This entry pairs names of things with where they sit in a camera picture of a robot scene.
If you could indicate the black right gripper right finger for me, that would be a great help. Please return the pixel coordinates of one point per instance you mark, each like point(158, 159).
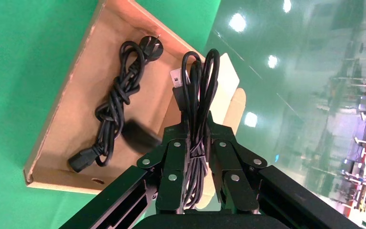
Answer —
point(233, 164)

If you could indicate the flat open cardboard box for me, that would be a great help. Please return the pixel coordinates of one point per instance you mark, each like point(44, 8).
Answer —
point(75, 110)

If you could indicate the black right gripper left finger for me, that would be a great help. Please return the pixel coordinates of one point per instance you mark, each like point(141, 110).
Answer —
point(173, 164)

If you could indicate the black rectangular block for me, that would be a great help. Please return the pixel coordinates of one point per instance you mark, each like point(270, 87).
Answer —
point(138, 137)

